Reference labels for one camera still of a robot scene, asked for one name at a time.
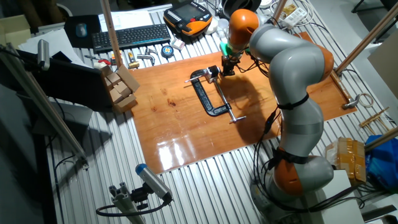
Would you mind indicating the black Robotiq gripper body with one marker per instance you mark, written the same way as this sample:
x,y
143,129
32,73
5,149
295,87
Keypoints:
x,y
230,62

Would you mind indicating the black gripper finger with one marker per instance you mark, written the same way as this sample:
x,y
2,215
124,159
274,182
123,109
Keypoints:
x,y
224,72
232,72

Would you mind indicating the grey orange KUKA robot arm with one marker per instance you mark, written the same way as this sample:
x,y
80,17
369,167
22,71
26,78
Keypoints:
x,y
295,77

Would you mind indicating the black iron C-clamp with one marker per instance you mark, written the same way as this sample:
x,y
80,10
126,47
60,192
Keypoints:
x,y
203,96

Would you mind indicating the glass jar white lid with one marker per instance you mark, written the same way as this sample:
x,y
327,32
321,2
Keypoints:
x,y
223,24

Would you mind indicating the small white pink card pack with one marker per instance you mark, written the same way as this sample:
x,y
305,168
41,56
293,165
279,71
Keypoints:
x,y
178,44

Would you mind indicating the orange black teach pendant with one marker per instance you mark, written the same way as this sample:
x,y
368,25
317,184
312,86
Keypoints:
x,y
189,18

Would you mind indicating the black blue tape measure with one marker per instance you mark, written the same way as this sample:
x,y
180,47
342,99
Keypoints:
x,y
167,51

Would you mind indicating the orange wooden board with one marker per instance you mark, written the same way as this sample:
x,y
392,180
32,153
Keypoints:
x,y
186,140

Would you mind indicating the chrome pipe fitting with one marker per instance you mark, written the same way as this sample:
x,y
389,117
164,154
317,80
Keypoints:
x,y
147,57

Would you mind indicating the white power strip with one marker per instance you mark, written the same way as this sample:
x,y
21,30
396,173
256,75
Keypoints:
x,y
295,17

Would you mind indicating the brass metal fitting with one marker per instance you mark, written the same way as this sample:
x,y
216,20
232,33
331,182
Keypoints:
x,y
133,62

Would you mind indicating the black computer keyboard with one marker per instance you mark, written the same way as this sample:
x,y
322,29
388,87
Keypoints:
x,y
130,37

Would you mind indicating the white printed paper sheets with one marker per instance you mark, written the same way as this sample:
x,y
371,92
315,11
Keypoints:
x,y
127,19

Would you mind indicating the taped brown cardboard package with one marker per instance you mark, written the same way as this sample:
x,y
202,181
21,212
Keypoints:
x,y
348,158

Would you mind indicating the grey computer mouse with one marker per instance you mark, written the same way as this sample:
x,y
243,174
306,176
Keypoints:
x,y
81,30

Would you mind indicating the beige flat panel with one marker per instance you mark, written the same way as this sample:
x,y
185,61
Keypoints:
x,y
385,71

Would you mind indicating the black flat monitor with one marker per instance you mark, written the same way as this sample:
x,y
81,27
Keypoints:
x,y
68,84

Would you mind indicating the black mouse pad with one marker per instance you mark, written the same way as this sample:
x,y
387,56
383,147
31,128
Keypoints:
x,y
70,34

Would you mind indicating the blank white paper stack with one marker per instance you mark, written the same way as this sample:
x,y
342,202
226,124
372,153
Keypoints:
x,y
59,43

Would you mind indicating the blue plastic bag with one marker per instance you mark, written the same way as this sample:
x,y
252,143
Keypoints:
x,y
384,161

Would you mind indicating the plain cardboard box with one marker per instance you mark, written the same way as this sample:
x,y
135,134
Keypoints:
x,y
14,29

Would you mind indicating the wooden frame post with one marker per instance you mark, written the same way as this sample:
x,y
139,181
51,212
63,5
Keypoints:
x,y
381,139
110,31
367,39
278,9

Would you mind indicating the silver camera blue tip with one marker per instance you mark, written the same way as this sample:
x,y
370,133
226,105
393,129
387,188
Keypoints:
x,y
152,182

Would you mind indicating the wooden sticks frame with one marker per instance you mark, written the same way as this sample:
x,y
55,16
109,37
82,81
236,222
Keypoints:
x,y
373,119

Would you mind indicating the short aluminium profile mount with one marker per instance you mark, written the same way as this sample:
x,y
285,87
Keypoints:
x,y
122,202

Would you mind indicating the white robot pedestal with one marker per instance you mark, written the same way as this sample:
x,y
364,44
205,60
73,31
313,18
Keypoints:
x,y
342,205

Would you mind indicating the silver depth camera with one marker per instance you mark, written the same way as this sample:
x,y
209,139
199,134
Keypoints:
x,y
43,54

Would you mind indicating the long aluminium frame bar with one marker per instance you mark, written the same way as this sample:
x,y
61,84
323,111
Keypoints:
x,y
40,102

